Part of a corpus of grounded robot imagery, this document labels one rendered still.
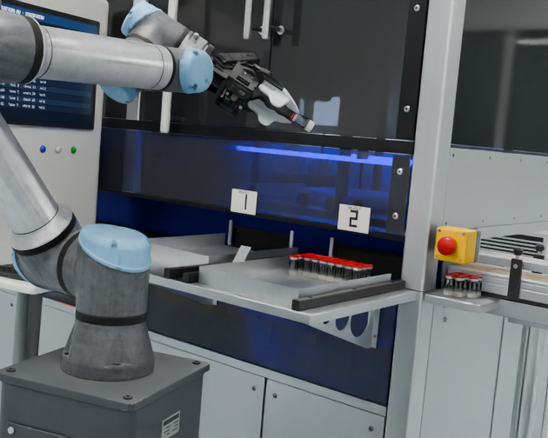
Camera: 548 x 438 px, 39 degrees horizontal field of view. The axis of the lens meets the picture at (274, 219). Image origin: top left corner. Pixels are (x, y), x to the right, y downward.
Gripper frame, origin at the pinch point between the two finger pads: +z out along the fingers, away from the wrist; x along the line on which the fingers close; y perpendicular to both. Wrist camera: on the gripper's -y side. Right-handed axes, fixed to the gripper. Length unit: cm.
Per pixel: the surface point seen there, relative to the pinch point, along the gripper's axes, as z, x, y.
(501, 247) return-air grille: 240, -228, -399
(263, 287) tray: 13.3, -23.4, 21.8
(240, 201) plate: 5, -47, -28
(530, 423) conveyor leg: 83, -28, 9
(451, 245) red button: 43.8, -6.7, -1.4
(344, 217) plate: 26.2, -25.0, -15.8
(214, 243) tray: 6, -65, -29
